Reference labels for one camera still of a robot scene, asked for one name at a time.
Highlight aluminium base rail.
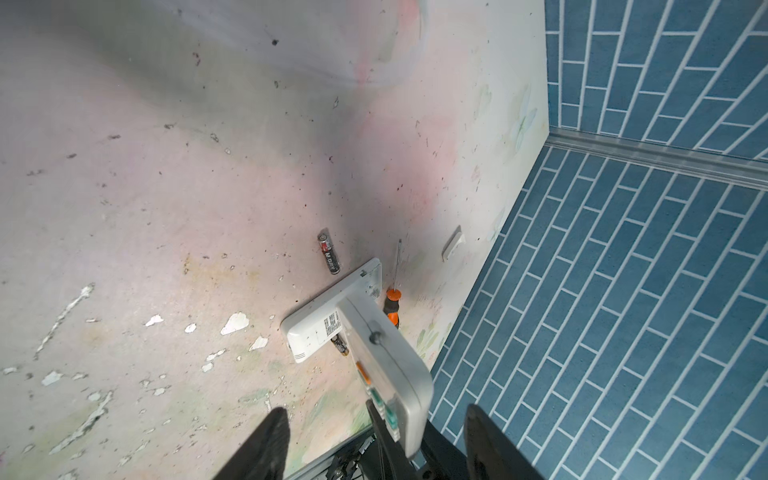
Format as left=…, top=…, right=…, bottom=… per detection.
left=287, top=427, right=375, bottom=480

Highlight white battery cover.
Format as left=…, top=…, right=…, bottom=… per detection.
left=441, top=226, right=465, bottom=262

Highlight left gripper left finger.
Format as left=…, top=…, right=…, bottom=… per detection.
left=214, top=407, right=290, bottom=480

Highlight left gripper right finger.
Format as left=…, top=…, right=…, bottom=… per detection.
left=464, top=404, right=544, bottom=480

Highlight black gold AAA battery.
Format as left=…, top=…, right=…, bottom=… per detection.
left=331, top=334, right=349, bottom=356

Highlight black red AAA battery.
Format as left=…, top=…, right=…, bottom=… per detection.
left=317, top=228, right=341, bottom=275

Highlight white air conditioner remote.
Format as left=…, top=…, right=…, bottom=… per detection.
left=280, top=258, right=382, bottom=364

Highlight grey buttoned remote control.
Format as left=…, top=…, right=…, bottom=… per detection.
left=338, top=291, right=434, bottom=458

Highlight orange black screwdriver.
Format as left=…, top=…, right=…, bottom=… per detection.
left=383, top=239, right=403, bottom=329

